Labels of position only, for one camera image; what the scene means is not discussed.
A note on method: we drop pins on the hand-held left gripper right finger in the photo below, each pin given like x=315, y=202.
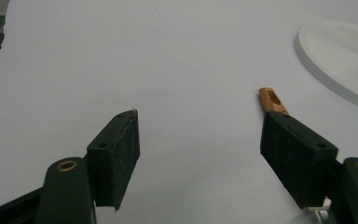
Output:
x=295, y=155

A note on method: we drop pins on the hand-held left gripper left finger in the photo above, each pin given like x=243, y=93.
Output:
x=115, y=165

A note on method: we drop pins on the small wooden block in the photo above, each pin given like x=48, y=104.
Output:
x=271, y=101

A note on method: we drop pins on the white round plate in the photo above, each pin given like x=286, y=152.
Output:
x=335, y=56

